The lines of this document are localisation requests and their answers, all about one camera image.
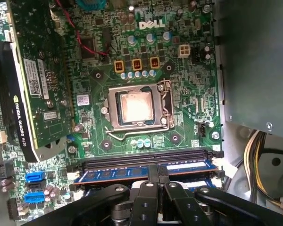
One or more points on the blue chipset heatsink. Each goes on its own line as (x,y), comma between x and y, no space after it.
(90,4)

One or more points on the white power connector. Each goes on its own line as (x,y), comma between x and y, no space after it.
(185,51)

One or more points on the metal socket cover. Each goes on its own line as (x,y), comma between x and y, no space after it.
(112,110)

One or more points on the black PC case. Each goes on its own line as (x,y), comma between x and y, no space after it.
(235,150)

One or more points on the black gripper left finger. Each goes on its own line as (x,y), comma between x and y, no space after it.
(146,202)

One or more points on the black green graphics card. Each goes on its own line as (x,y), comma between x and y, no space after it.
(49,70)

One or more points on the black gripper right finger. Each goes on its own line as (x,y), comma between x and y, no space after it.
(179,202)

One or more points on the silver CPU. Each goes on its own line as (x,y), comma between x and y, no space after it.
(136,108)

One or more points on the grey power supply unit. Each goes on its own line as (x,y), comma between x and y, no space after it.
(257,70)

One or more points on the metal locking lever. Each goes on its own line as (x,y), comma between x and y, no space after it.
(172,106)

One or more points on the RAM stick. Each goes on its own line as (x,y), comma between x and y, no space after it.
(198,184)
(122,175)

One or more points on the black RAM slot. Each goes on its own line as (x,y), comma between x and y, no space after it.
(143,163)
(143,158)

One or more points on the green motherboard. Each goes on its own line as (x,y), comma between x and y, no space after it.
(191,94)

